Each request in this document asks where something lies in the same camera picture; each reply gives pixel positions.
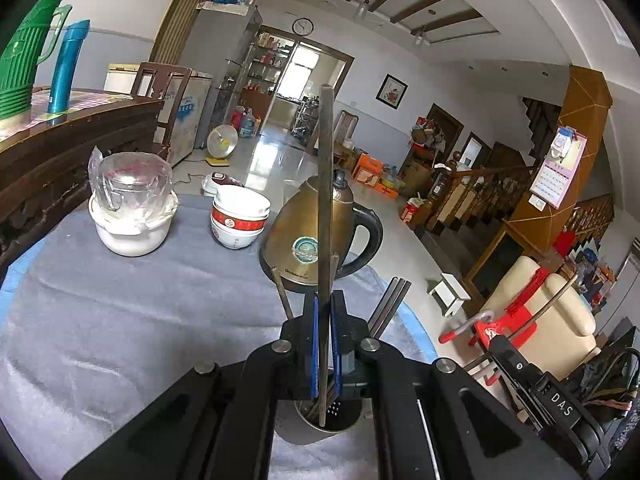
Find dark chopstick with characters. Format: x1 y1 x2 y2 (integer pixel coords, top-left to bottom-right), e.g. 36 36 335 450
318 84 334 427

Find black perforated utensil holder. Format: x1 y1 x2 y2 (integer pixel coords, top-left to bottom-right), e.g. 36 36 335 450
294 399 363 434

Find thin dark chopstick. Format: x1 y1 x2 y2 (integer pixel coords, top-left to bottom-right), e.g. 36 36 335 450
368 276 411 339

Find cream armchair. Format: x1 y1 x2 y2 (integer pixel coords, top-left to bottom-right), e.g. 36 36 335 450
472 254 601 401

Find small white stool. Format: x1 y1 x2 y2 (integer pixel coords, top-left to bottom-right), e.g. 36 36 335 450
430 273 471 316

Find brass electric kettle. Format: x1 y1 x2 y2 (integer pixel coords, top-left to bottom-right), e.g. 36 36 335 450
258 169 383 294

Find white red stacked bowls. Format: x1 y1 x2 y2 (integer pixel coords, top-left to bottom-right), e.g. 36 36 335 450
209 184 271 250

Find wooden stair railing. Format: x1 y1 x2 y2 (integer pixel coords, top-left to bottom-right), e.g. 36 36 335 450
424 166 535 235

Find orange box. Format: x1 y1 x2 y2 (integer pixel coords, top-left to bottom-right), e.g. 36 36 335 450
352 154 383 188

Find grey table cloth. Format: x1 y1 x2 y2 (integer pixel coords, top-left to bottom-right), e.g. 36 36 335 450
0 192 441 480

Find white bowl with plastic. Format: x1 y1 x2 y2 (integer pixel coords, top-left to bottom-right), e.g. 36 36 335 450
88 148 179 257

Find small electric heater fan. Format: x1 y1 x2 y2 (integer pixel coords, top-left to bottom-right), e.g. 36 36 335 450
205 125 239 167

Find dark wooden chair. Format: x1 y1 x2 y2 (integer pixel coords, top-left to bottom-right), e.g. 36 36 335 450
130 62 194 162

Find dark wooden side table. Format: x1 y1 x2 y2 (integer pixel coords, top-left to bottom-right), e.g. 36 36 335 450
1 96 163 274

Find white chest freezer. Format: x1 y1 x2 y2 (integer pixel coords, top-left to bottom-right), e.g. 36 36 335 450
104 63 212 166

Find grey refrigerator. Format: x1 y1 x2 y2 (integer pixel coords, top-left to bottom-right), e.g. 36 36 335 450
180 6 262 148

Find blue thermos bottle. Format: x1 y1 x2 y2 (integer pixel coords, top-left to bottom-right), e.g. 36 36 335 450
48 20 90 114

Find green thermos jug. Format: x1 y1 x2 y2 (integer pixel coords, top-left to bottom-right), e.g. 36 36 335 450
0 0 72 122

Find wall calendar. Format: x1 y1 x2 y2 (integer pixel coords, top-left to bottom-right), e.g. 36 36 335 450
528 127 587 211

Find framed wall picture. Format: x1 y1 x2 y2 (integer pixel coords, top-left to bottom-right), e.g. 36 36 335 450
375 74 408 110

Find wall clock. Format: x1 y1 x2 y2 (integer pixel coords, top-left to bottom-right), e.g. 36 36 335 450
292 18 314 37

